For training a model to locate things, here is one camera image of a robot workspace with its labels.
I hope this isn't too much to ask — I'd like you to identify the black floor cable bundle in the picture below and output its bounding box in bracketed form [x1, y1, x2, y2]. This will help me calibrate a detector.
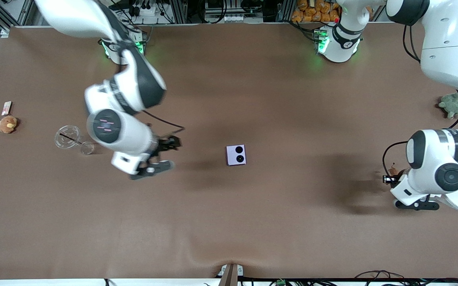
[354, 270, 458, 286]

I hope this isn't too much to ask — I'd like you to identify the white power strip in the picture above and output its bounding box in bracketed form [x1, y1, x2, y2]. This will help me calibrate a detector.
[133, 3, 163, 17]

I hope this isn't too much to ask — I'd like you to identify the orange plush toy pile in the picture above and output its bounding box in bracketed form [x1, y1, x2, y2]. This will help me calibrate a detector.
[291, 0, 340, 23]

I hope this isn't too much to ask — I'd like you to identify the thin black stick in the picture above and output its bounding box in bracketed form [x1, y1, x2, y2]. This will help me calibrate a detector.
[59, 133, 82, 145]

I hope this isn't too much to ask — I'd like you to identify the clear glass dish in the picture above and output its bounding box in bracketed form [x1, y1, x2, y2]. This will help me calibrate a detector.
[55, 126, 81, 150]

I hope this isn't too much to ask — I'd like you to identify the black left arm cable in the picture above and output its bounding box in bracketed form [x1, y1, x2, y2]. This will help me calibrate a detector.
[382, 24, 458, 176]

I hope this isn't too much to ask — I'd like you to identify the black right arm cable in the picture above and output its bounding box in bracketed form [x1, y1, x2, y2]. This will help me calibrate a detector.
[142, 110, 185, 137]

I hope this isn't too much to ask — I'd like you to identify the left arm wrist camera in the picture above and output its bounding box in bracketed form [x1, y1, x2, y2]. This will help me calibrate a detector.
[394, 199, 441, 211]

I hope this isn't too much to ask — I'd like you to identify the white phone with black lenses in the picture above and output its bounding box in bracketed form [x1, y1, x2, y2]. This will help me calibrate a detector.
[226, 145, 247, 166]

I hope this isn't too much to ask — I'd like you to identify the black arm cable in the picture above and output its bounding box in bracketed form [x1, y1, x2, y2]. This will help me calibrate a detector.
[382, 24, 458, 176]
[142, 110, 185, 137]

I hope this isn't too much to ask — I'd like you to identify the green plush turtle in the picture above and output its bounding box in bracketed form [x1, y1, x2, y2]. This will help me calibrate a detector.
[439, 93, 458, 119]

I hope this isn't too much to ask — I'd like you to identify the white electronics box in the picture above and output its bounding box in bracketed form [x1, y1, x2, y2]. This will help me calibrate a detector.
[204, 0, 250, 23]

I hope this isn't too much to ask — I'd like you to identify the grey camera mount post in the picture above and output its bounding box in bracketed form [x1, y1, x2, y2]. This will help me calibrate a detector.
[218, 263, 244, 286]

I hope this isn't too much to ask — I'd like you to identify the brown plush toy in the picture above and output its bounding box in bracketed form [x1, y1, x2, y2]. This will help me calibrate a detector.
[0, 116, 18, 134]

